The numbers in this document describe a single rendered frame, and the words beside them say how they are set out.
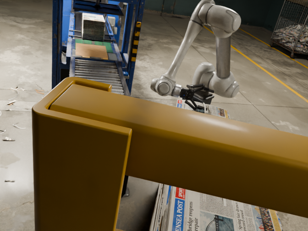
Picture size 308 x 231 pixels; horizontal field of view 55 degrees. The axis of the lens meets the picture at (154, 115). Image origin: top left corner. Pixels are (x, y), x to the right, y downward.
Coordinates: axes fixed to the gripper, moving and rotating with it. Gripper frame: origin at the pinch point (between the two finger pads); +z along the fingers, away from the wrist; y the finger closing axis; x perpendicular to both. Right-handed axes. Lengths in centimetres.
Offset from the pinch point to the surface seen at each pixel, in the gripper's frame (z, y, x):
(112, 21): -155, 52, -342
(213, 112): 6.6, 9.3, -3.1
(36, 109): -42, -67, 167
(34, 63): -253, 135, -257
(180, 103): -17.2, 11.6, -6.1
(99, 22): -138, 23, -200
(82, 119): -38, -67, 167
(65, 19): -236, 69, -331
